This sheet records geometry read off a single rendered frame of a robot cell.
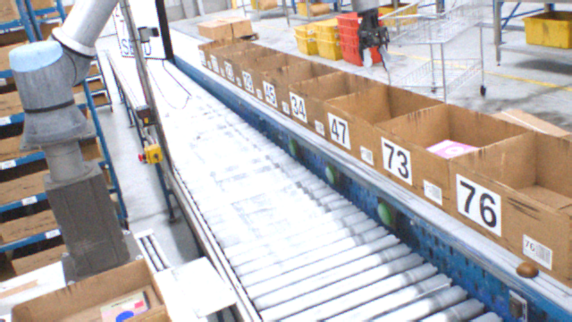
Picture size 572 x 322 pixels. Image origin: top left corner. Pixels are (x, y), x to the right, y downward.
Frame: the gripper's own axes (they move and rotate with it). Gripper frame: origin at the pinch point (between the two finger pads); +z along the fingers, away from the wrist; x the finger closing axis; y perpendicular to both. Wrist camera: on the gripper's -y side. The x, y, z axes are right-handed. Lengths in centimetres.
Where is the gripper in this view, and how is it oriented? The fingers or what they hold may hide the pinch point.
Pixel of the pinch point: (377, 69)
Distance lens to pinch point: 188.9
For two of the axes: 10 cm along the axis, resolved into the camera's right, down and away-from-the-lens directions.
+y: 2.2, 2.4, -9.4
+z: 2.6, 9.2, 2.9
